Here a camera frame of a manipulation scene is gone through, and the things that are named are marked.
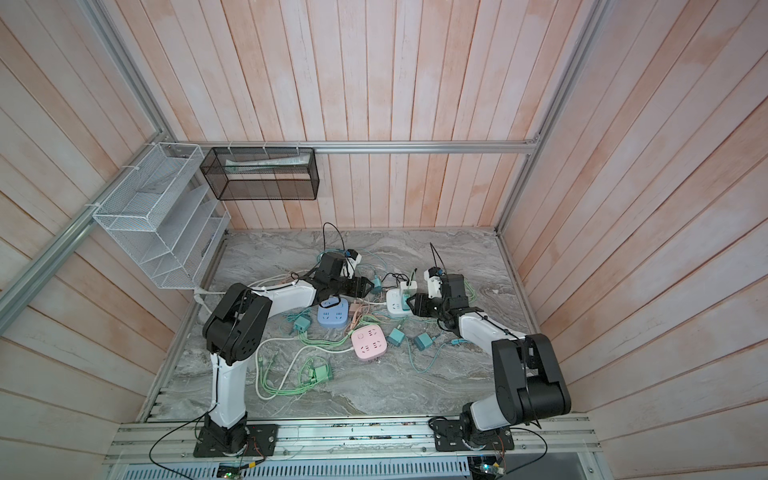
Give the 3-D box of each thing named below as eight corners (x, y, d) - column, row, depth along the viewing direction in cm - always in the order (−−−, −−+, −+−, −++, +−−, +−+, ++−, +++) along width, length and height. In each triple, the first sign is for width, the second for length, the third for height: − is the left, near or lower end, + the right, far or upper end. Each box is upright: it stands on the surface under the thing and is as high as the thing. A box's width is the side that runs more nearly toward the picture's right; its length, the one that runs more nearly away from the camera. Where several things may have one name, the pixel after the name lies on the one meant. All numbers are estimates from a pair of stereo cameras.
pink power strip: (350, 359, 88) (350, 356, 86) (352, 328, 94) (352, 324, 92) (386, 359, 88) (386, 356, 86) (385, 328, 94) (386, 324, 92)
